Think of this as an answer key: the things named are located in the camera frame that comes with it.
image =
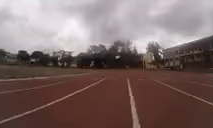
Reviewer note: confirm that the pale kerb strip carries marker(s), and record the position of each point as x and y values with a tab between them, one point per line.
34	78

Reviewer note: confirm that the grass field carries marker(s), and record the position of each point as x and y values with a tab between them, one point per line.
27	70

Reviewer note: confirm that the row of trees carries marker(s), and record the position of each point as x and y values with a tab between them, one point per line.
94	56

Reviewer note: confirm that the long grey building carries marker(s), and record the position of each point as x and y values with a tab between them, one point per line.
194	53

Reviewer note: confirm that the red running track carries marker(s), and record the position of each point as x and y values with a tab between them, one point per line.
104	103

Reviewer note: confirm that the pale small building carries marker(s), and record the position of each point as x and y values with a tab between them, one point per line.
148	61

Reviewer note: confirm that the low building behind trees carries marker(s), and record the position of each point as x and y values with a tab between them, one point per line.
9	59

